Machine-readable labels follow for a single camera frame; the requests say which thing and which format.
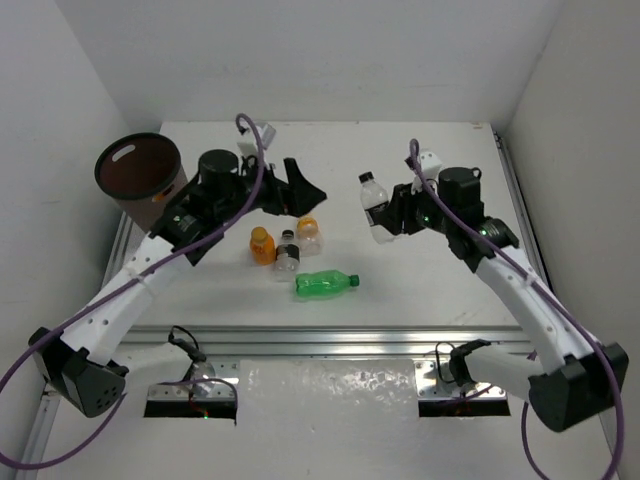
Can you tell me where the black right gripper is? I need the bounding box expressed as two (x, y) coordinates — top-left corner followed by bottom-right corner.
(377, 176), (455, 235)

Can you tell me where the clear Pepsi bottle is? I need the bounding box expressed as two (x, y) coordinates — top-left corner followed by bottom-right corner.
(359, 172), (394, 244)

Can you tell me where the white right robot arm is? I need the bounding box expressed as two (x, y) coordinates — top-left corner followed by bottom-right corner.
(359, 167), (629, 432)

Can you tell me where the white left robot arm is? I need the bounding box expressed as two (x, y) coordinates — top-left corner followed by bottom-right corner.
(29, 149), (327, 418)

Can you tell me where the brown plastic waste bin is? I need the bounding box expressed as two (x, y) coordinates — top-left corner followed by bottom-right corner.
(94, 132), (188, 232)

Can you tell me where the clear bottle yellow cap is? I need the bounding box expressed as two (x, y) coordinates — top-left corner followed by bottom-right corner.
(296, 215), (322, 257)

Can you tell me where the clear bottle black label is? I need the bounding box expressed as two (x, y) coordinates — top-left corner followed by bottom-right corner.
(274, 229), (300, 282)

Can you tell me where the small orange juice bottle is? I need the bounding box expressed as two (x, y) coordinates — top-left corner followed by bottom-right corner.
(249, 226), (276, 265)

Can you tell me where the crushed green bottle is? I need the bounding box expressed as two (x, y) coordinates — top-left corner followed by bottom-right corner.
(293, 270), (360, 302)

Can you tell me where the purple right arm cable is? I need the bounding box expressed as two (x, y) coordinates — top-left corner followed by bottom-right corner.
(407, 138), (628, 480)

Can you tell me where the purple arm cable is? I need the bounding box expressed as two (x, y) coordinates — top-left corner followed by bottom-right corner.
(0, 112), (266, 470)
(407, 138), (628, 480)

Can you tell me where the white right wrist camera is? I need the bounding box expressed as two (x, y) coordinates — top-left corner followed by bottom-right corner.
(405, 149), (443, 184)

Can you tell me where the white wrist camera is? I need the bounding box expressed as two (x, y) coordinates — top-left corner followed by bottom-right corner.
(405, 149), (443, 184)
(237, 122), (276, 157)

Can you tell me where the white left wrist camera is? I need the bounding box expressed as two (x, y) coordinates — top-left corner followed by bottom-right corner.
(237, 122), (276, 157)

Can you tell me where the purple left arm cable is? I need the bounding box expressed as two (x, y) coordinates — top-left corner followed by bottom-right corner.
(0, 112), (266, 470)

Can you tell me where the aluminium right side rail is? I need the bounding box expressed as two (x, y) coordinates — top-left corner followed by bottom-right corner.
(493, 131), (554, 292)

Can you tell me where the aluminium rail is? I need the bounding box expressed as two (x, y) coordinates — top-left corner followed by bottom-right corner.
(119, 324), (536, 401)
(493, 131), (554, 292)
(14, 212), (134, 480)

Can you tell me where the aluminium front rail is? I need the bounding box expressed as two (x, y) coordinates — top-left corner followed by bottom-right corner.
(119, 324), (536, 401)

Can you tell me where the aluminium left side rail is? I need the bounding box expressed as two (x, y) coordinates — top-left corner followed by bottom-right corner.
(14, 212), (134, 480)

